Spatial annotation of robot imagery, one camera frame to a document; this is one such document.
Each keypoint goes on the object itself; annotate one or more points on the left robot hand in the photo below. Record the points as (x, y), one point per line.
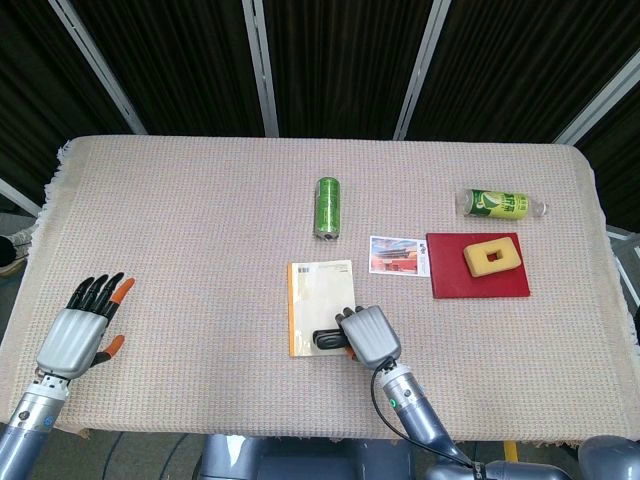
(75, 340)

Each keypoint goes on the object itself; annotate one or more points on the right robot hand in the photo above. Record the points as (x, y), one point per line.
(370, 335)

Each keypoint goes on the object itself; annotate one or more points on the black ribbed plastic object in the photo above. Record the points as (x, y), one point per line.
(329, 340)

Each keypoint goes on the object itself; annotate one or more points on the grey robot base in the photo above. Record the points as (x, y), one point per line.
(305, 457)

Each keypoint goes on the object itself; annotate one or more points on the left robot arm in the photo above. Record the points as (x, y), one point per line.
(30, 420)

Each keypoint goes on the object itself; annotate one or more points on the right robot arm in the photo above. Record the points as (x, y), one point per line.
(450, 440)

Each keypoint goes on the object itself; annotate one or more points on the beige notebook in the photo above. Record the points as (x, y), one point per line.
(315, 295)

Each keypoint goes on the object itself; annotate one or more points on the photo postcard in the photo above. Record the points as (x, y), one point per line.
(399, 256)

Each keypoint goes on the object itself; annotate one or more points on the red board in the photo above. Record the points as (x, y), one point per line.
(480, 280)

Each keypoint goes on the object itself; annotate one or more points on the green can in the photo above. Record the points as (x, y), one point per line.
(327, 207)

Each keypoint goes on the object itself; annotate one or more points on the yellow sponge with hole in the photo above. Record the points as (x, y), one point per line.
(492, 256)

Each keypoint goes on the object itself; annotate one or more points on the beige woven tablecloth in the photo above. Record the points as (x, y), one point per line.
(200, 225)

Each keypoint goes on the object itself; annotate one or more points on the green-label plastic bottle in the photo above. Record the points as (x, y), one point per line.
(497, 204)

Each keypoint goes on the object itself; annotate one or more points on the white partition frame post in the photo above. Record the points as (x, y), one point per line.
(597, 107)
(261, 67)
(97, 67)
(420, 70)

